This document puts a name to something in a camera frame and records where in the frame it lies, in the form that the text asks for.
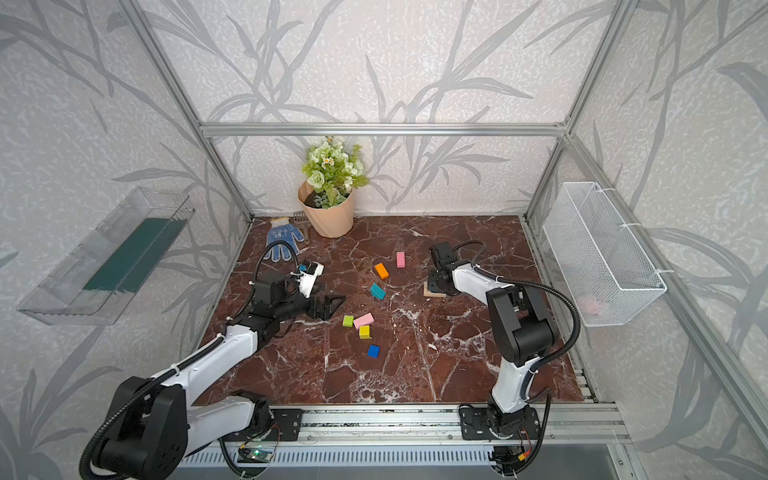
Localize natural wood block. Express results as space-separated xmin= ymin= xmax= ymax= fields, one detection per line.
xmin=423 ymin=282 xmax=446 ymax=298

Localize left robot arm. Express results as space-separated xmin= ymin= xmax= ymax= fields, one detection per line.
xmin=78 ymin=264 xmax=346 ymax=479

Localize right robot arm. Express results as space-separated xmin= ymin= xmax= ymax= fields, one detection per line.
xmin=427 ymin=240 xmax=582 ymax=441

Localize long pink wood block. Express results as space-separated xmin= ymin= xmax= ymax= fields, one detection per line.
xmin=353 ymin=313 xmax=375 ymax=329

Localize teal triangular wood block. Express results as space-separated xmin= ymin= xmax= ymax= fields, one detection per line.
xmin=370 ymin=283 xmax=386 ymax=300

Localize orange wood block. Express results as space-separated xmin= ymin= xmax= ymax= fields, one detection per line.
xmin=374 ymin=263 xmax=390 ymax=280

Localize blue work glove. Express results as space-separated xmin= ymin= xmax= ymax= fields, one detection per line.
xmin=264 ymin=217 xmax=306 ymax=263

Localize beige flower pot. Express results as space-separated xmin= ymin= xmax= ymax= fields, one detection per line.
xmin=298 ymin=182 xmax=356 ymax=238

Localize green white artificial flowers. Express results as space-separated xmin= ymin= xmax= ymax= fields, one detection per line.
xmin=302 ymin=137 xmax=369 ymax=209

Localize pink object in basket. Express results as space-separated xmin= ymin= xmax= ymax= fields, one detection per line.
xmin=577 ymin=294 xmax=608 ymax=317

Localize left circuit board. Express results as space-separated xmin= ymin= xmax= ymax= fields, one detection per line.
xmin=237 ymin=446 xmax=275 ymax=464

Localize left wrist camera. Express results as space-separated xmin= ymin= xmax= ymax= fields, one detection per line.
xmin=298 ymin=262 xmax=324 ymax=298

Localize white wire mesh basket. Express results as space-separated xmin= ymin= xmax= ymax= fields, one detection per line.
xmin=543 ymin=182 xmax=667 ymax=327

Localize clear plastic wall shelf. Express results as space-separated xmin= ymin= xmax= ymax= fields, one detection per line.
xmin=18 ymin=187 xmax=195 ymax=326

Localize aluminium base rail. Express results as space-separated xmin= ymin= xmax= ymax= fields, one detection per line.
xmin=122 ymin=403 xmax=631 ymax=448

